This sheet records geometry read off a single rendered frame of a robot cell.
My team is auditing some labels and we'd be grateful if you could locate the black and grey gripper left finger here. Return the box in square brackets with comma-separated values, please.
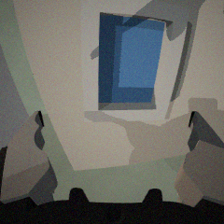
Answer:
[0, 111, 58, 224]

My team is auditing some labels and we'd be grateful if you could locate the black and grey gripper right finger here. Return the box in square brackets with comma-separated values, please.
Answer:
[175, 111, 224, 224]

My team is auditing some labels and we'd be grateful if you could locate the beige flat board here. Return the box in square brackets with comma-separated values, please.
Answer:
[13, 0, 224, 171]

